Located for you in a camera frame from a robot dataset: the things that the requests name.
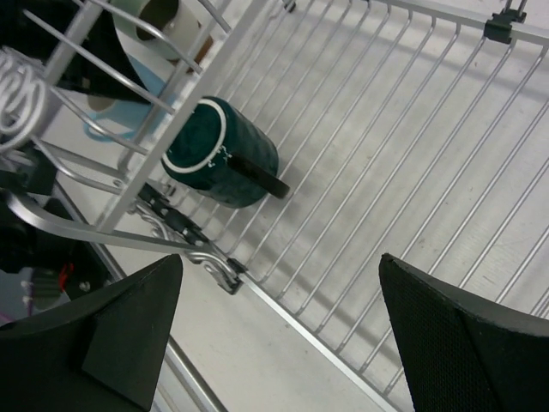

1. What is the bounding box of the light blue ceramic mug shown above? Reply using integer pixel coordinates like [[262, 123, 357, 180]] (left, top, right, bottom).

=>
[[87, 56, 166, 140]]

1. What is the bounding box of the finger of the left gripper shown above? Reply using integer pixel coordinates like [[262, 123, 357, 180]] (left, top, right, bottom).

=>
[[55, 8, 151, 104]]

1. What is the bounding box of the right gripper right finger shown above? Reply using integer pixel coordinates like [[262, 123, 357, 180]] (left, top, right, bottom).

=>
[[378, 253, 548, 411]]

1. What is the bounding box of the white and wood steel cup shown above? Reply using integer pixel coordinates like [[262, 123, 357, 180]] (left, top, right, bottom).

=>
[[134, 0, 215, 65]]

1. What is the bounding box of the dark green glossy mug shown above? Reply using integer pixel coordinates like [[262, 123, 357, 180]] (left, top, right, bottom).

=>
[[161, 96, 290, 209]]

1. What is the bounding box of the silver wire dish rack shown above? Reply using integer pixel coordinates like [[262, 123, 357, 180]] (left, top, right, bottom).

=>
[[1, 1, 548, 411]]

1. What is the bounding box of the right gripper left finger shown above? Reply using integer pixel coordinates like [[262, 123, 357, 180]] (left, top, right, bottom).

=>
[[1, 254, 184, 409]]

